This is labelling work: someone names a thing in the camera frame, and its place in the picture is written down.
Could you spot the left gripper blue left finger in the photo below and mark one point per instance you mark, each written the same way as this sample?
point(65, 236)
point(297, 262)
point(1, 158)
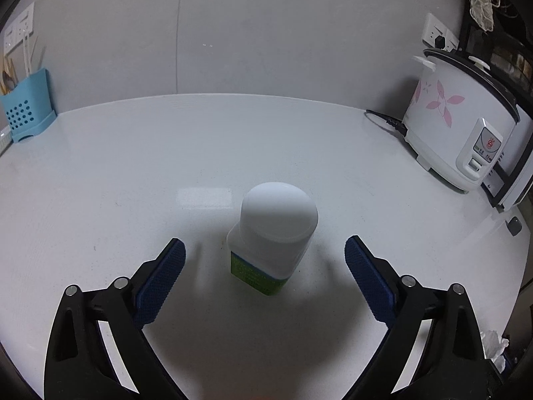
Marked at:
point(77, 364)

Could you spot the white floral rice cooker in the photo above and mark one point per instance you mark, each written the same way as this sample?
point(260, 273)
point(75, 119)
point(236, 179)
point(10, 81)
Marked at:
point(459, 118)

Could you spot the left wall power socket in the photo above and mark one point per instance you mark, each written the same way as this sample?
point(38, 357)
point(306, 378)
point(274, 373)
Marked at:
point(14, 33)

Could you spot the white microwave oven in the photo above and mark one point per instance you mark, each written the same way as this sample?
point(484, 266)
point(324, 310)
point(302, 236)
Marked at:
point(511, 177)

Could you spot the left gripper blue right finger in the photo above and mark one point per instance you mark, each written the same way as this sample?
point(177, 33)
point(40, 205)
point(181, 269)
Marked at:
point(452, 364)

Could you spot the white green pill bottle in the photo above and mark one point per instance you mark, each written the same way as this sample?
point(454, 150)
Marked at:
point(277, 221)

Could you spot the blue utensil holder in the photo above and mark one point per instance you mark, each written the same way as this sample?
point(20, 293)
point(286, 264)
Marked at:
point(28, 108)

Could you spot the white tissue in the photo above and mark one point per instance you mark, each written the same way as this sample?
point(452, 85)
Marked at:
point(494, 346)

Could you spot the wall power socket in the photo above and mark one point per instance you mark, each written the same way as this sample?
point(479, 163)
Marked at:
point(437, 35)
point(14, 33)

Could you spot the right wall power socket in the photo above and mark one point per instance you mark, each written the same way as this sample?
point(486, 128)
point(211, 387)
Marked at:
point(437, 35)

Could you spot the black metal kitchen rack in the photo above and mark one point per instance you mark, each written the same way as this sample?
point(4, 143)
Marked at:
point(508, 48)

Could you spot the small dark grey block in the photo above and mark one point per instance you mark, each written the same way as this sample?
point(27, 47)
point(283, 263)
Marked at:
point(514, 226)

